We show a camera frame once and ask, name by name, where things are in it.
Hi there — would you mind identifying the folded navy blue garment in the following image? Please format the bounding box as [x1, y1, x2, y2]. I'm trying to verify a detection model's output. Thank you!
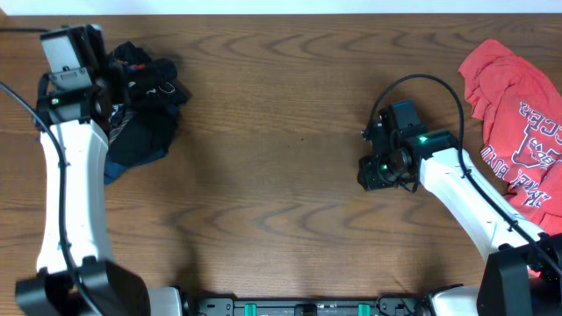
[35, 131, 170, 185]

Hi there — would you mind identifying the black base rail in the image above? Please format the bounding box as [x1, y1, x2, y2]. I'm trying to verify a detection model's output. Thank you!
[191, 295, 432, 316]

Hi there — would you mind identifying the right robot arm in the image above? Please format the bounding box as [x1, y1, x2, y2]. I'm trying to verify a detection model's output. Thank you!
[357, 101, 561, 316]

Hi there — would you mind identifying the red soccer t-shirt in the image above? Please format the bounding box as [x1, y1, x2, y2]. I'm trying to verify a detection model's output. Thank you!
[458, 39, 561, 235]

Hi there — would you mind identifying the black orange-patterned jersey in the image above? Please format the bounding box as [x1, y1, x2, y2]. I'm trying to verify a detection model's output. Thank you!
[108, 41, 191, 129]

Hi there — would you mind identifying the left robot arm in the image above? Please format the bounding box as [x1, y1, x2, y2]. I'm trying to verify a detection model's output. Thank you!
[15, 25, 184, 315]

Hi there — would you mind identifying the folded black garment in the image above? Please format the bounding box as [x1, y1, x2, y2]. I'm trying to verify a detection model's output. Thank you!
[107, 104, 179, 167]

